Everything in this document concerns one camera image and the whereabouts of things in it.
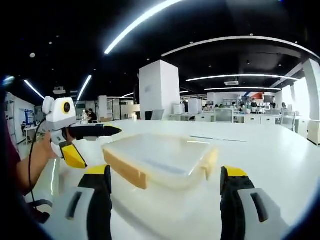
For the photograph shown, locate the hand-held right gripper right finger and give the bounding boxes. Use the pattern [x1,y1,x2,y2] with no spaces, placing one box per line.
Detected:
[219,166,288,240]

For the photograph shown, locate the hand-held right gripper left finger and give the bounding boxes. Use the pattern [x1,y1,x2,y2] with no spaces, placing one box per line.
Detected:
[44,164,113,240]

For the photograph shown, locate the clear plastic storage box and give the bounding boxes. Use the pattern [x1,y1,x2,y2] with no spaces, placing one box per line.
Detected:
[109,159,210,191]

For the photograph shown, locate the person's left hand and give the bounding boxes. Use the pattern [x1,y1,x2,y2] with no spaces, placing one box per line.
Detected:
[37,131,62,160]

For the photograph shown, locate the long ceiling light strip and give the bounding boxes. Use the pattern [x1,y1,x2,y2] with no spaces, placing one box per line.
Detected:
[23,79,46,100]
[186,74,300,82]
[204,87,282,92]
[75,74,93,101]
[104,0,185,55]

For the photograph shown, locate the white square pillar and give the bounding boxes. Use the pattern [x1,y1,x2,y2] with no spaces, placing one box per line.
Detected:
[138,59,180,121]
[301,58,320,121]

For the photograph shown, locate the row of white office desks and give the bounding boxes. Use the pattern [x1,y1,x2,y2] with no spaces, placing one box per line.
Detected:
[168,109,311,131]

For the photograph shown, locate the black cable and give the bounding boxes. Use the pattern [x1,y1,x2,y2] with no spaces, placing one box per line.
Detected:
[27,116,50,201]

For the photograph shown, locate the red blue wall panel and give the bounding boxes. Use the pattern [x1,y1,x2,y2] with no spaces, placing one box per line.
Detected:
[246,91,265,101]

